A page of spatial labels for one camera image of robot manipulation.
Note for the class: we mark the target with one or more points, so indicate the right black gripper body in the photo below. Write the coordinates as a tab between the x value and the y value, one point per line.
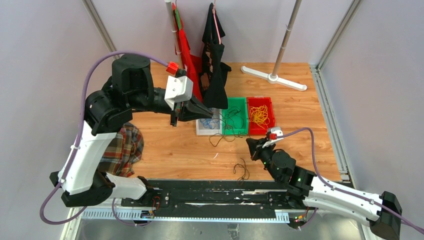
265	154

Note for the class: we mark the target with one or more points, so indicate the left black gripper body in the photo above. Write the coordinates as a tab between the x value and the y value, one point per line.
176	111

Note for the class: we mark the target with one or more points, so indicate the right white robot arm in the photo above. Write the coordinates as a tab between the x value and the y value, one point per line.
380	212

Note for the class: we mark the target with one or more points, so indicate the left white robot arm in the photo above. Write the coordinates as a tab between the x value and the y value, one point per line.
130	89

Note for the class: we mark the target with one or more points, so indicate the white plastic bin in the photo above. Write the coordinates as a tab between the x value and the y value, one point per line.
209	126

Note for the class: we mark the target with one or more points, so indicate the red plastic bin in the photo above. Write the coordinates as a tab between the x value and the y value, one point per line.
260	115

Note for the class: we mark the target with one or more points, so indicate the green plastic bin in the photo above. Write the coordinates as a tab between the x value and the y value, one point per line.
235	117

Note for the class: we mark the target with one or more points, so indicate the black hanging garment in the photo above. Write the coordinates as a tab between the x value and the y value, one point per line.
214	72

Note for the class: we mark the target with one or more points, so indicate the red hanging shirt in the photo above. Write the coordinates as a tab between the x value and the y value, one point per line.
192	63

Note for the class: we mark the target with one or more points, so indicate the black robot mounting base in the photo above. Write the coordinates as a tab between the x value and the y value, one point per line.
216	199

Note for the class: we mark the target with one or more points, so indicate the plaid flannel shirt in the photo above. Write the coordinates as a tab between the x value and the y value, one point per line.
123	152

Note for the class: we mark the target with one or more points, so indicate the white rack base foot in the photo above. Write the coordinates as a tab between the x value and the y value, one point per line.
273	79

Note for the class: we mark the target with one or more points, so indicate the green clothes hanger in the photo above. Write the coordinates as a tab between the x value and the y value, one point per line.
178	19

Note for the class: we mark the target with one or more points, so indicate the pink clothes hanger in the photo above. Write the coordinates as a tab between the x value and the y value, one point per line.
216	22

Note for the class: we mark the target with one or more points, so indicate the left metal rack pole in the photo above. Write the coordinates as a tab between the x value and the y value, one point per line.
174	30

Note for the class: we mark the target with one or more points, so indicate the metal rack pole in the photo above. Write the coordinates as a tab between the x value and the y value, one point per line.
286	37
174	30

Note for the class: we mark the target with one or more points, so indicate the right metal rack pole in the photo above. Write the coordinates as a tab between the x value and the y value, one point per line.
286	37

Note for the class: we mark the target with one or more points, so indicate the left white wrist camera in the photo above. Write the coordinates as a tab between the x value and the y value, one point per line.
178	90

